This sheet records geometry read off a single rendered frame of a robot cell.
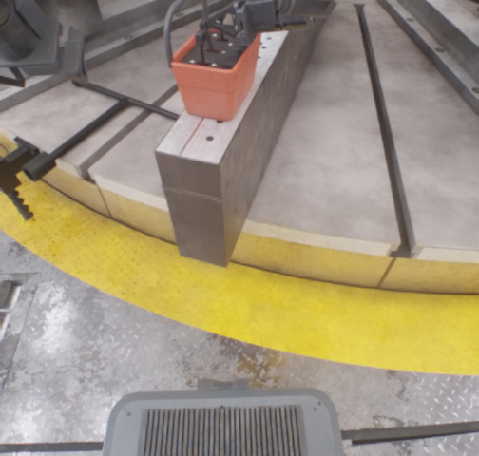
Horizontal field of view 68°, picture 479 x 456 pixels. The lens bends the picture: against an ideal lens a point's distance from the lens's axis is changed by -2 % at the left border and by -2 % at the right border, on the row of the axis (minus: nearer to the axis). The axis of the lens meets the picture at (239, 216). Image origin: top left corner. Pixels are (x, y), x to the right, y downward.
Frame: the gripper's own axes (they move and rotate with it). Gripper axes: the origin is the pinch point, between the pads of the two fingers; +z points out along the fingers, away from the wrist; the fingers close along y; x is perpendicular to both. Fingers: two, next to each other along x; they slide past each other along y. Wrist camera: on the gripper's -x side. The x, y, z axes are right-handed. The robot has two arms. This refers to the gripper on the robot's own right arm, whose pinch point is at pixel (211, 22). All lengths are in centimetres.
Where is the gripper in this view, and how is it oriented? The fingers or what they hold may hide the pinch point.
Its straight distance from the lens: 80.2
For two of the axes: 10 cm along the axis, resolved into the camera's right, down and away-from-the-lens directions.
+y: -3.2, 7.3, -6.0
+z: -9.2, -1.0, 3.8
